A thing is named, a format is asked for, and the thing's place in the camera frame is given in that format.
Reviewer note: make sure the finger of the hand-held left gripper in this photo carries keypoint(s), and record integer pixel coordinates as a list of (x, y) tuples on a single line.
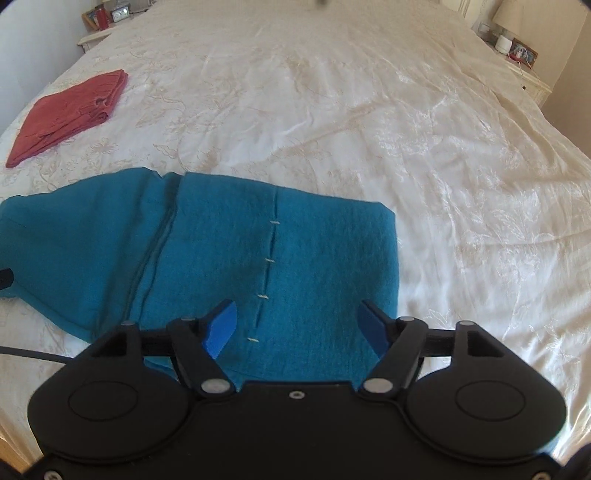
[(5, 279)]

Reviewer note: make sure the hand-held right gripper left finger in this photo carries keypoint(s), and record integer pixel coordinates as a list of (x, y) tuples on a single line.
[(221, 327)]

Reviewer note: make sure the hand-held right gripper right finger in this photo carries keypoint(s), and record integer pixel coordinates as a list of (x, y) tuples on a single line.
[(371, 327)]

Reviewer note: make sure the teal pants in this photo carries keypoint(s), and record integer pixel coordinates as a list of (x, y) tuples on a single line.
[(207, 254)]

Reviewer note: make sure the folded red pants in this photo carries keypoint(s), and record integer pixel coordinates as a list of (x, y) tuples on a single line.
[(64, 115)]

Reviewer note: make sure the bed with cream bedspread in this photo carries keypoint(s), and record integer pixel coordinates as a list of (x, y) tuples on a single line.
[(369, 138)]

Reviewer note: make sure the cream nightstand with knob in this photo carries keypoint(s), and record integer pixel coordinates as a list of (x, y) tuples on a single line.
[(94, 39)]

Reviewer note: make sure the red cup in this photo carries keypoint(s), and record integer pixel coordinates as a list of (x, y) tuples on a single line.
[(103, 17)]

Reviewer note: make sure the white alarm clock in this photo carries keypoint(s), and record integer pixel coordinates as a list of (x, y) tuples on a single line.
[(120, 14)]

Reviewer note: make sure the white cylinder speaker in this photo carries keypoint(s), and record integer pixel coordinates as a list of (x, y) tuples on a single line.
[(503, 44)]

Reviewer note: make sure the cream shade table lamp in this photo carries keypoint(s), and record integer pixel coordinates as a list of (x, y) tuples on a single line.
[(510, 14)]

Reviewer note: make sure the wooden picture frame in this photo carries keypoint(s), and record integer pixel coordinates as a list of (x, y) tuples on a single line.
[(91, 19)]

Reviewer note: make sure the dark picture frame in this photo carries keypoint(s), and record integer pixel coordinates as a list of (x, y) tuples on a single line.
[(524, 51)]

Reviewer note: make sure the white wall socket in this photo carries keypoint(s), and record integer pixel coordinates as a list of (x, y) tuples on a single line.
[(485, 27)]

